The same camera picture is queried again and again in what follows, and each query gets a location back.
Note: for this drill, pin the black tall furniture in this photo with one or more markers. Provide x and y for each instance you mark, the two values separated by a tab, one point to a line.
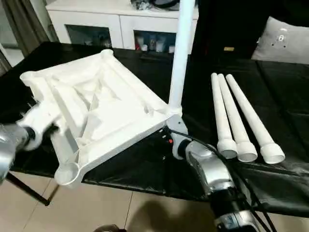
229	24

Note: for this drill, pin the grey printed cushion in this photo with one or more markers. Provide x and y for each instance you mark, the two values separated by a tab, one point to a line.
280	46

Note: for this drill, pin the dark crumpled cloth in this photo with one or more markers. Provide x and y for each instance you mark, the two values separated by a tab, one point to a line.
138	3

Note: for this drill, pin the white plastic table top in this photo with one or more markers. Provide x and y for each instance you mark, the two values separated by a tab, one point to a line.
108	108

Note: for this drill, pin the black work mat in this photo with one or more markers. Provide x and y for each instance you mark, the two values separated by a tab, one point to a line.
277	96

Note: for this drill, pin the white plastic table leg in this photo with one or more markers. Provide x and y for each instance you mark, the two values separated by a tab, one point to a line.
220	108
235	116
179	60
253	116

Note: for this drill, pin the tall white jar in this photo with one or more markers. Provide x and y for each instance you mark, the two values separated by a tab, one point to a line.
158	46

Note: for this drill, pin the grey curtain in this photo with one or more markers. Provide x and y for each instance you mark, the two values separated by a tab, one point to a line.
29	24

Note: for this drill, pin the small yellow label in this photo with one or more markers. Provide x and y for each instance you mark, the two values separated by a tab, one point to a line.
228	48

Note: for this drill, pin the white glass-door cabinet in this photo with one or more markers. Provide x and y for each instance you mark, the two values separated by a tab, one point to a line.
96	17

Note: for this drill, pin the small white cup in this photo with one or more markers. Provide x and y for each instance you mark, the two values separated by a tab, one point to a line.
144	47
172	48

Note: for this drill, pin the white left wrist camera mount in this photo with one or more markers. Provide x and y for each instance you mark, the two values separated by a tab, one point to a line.
38	118

